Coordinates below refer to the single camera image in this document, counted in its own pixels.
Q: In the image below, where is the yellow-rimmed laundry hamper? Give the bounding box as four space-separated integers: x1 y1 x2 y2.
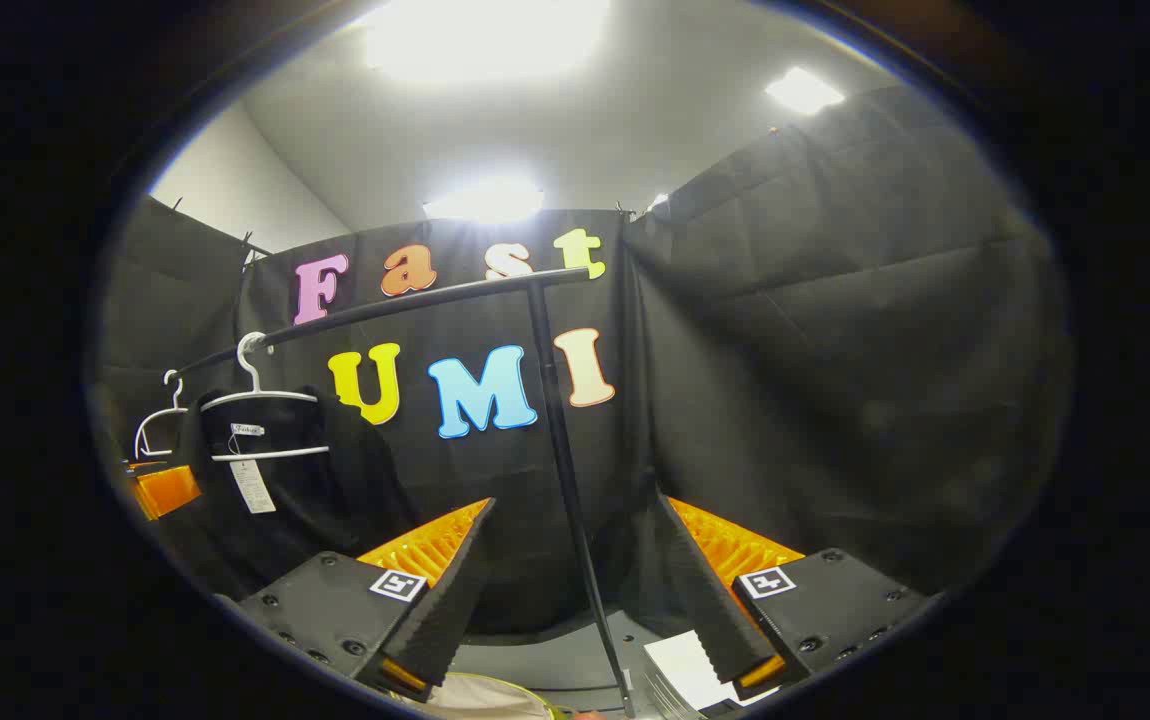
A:
405 672 576 720

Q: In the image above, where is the black backdrop cloth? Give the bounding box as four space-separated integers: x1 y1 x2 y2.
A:
90 85 1076 636

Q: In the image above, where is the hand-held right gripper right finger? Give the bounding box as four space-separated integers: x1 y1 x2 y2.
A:
655 490 941 703

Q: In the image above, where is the white slatted stand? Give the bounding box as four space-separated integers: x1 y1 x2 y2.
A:
643 630 781 717

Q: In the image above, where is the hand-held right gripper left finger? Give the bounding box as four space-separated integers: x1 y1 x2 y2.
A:
218 497 498 703

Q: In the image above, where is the black knit garment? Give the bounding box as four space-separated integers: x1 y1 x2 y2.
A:
160 385 426 601

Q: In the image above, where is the black metal clothes rack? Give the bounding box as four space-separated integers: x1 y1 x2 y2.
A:
170 268 636 720

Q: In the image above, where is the white hanger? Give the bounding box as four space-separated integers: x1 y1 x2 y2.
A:
133 369 192 461
198 331 332 464

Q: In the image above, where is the large ceiling light panel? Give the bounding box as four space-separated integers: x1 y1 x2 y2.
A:
360 0 616 86

